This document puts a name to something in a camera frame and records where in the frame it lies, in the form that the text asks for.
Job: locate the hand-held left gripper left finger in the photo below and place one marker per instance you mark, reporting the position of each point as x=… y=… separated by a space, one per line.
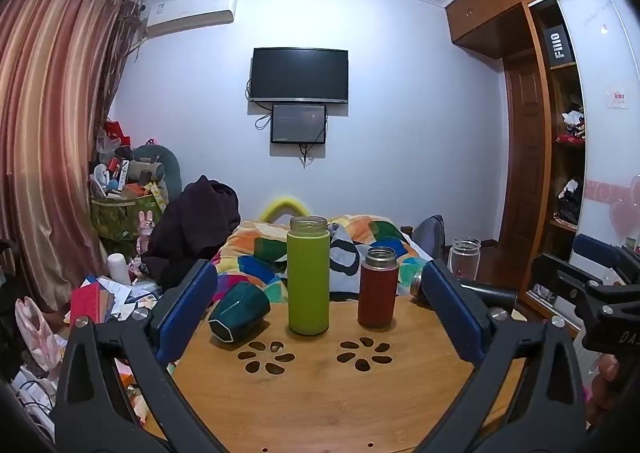
x=187 y=308

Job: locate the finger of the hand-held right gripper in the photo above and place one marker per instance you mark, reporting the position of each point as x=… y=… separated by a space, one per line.
x=555 y=273
x=595 y=249

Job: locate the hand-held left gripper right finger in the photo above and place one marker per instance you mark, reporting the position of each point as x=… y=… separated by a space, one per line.
x=452 y=313

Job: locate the dark green cup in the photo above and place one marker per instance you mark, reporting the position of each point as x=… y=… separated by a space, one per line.
x=240 y=310

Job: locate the person's right hand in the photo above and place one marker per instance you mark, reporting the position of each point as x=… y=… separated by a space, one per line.
x=607 y=375

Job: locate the black steel flask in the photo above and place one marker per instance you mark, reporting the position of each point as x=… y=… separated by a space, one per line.
x=487 y=294

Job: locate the clear glass jar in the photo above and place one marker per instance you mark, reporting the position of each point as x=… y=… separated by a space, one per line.
x=464 y=258

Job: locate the pile of papers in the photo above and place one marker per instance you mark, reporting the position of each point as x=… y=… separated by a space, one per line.
x=115 y=298

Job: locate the red bottle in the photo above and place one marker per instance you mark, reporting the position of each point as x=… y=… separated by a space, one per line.
x=377 y=293

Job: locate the white plastic bottle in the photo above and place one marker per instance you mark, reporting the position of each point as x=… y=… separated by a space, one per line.
x=119 y=270

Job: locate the dark clothing pile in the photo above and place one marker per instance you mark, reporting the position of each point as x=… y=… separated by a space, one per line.
x=195 y=228

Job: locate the grey cloth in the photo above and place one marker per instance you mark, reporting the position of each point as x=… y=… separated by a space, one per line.
x=430 y=235

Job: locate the colourful patchwork blanket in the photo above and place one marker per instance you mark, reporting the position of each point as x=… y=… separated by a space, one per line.
x=260 y=258

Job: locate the pink rabbit toy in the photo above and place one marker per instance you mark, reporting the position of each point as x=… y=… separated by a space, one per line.
x=145 y=230

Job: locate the green storage basket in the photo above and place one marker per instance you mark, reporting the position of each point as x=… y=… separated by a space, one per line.
x=117 y=218

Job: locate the lime green bottle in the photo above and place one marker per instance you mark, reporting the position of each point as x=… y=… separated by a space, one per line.
x=308 y=278

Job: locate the yellow curved cushion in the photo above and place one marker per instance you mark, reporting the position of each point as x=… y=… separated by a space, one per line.
x=285 y=207

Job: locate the grey plush toy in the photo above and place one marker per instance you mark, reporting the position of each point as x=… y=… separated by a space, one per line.
x=150 y=163

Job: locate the pink plastic bag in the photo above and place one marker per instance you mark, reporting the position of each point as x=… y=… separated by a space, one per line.
x=37 y=333

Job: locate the wooden wardrobe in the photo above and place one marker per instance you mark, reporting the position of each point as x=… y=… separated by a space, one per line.
x=565 y=83

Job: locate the red gift bag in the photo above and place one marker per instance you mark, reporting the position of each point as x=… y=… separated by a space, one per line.
x=116 y=134

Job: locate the black printed box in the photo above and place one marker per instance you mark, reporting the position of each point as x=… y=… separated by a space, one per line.
x=558 y=47

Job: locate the small black monitor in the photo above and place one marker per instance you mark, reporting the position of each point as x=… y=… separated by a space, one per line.
x=298 y=123

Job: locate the striped pink curtain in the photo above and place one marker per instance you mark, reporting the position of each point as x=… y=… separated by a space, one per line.
x=45 y=133

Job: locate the white air conditioner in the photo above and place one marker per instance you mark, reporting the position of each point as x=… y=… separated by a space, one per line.
x=190 y=13

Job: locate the wall television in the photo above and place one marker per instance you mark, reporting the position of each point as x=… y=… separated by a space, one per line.
x=299 y=74

